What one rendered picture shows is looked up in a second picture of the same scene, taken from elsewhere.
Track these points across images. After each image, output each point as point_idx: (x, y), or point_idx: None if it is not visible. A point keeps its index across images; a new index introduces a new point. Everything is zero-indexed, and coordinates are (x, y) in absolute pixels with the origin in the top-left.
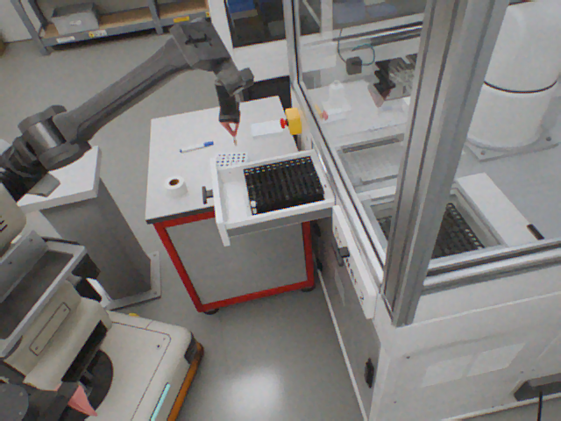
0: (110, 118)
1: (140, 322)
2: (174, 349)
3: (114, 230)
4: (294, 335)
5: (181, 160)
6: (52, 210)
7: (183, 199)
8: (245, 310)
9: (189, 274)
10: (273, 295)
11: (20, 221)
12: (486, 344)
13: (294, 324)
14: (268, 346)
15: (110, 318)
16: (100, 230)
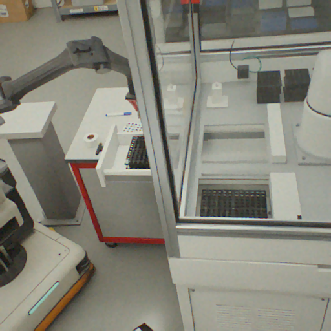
0: (31, 88)
1: (53, 234)
2: (69, 260)
3: (53, 164)
4: (167, 280)
5: (103, 122)
6: (14, 141)
7: (94, 150)
8: (137, 251)
9: (94, 208)
10: (163, 245)
11: None
12: (258, 300)
13: (170, 272)
14: (145, 282)
15: (35, 227)
16: (43, 162)
